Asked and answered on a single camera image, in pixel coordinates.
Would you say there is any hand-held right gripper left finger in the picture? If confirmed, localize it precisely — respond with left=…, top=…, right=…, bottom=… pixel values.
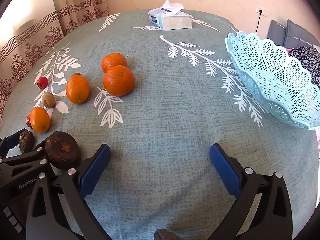
left=26, top=144, right=112, bottom=240

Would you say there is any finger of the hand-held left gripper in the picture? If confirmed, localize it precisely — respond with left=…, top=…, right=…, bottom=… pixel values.
left=0, top=135, right=21, bottom=158
left=0, top=146, right=54, bottom=182

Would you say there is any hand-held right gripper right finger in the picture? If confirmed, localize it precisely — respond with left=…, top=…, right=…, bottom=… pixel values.
left=209, top=144, right=293, bottom=240

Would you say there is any small dark brown fruit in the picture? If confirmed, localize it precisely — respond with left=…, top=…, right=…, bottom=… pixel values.
left=18, top=130, right=35, bottom=154

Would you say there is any large dark brown fruit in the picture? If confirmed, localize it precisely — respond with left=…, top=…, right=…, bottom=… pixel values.
left=44, top=131, right=81, bottom=170

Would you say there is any small brown longan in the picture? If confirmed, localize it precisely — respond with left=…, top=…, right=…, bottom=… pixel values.
left=41, top=92, right=56, bottom=109

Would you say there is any large oval orange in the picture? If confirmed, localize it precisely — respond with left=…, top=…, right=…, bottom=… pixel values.
left=66, top=75, right=90, bottom=105

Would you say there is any light blue plastic lattice basket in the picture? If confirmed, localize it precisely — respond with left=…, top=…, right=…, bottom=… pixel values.
left=224, top=31, right=320, bottom=130

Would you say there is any small oval orange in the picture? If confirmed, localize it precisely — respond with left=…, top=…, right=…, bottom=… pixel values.
left=29, top=107, right=51, bottom=133

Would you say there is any teal leaf-print tablecloth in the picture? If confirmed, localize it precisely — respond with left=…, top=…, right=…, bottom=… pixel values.
left=0, top=9, right=320, bottom=240

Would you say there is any dark brown object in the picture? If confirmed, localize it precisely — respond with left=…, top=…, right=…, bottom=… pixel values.
left=153, top=228, right=184, bottom=240

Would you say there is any round orange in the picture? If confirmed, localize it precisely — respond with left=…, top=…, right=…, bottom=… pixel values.
left=103, top=65, right=135, bottom=97
left=101, top=53, right=128, bottom=73

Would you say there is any black and white patterned cloth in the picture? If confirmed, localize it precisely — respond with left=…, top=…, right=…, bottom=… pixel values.
left=287, top=46, right=320, bottom=87

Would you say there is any grey cushion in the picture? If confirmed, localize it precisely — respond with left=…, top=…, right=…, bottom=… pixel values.
left=286, top=19, right=320, bottom=47
left=267, top=20, right=287, bottom=47

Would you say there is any cream curtain with maroon pattern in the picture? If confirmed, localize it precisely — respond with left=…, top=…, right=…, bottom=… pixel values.
left=0, top=0, right=109, bottom=130

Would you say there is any tissue box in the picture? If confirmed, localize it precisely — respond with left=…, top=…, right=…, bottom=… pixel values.
left=148, top=0, right=192, bottom=30

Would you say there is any black power cable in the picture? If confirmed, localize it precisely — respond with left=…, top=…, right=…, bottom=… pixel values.
left=255, top=12, right=262, bottom=34

